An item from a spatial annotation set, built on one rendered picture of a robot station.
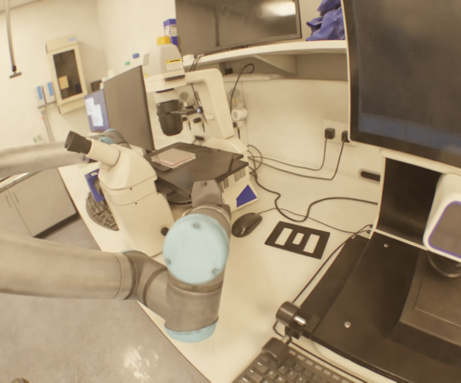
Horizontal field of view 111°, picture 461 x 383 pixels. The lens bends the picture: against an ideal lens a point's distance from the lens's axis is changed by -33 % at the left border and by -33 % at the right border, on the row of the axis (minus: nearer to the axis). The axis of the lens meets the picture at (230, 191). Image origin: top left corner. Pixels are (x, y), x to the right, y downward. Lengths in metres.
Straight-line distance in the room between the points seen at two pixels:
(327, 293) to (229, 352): 0.21
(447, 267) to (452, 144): 0.18
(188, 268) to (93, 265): 0.15
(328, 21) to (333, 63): 0.38
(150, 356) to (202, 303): 1.06
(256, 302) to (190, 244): 0.26
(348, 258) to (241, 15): 0.91
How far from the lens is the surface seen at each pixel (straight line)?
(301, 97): 1.02
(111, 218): 0.93
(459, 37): 0.38
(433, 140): 0.39
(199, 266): 0.32
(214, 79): 0.77
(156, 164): 0.71
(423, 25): 0.38
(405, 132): 0.39
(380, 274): 0.48
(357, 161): 0.99
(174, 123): 0.68
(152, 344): 1.43
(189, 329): 0.39
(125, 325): 1.56
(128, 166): 0.57
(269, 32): 0.93
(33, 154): 0.80
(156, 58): 0.66
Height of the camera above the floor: 1.19
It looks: 29 degrees down
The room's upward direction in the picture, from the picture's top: 8 degrees counter-clockwise
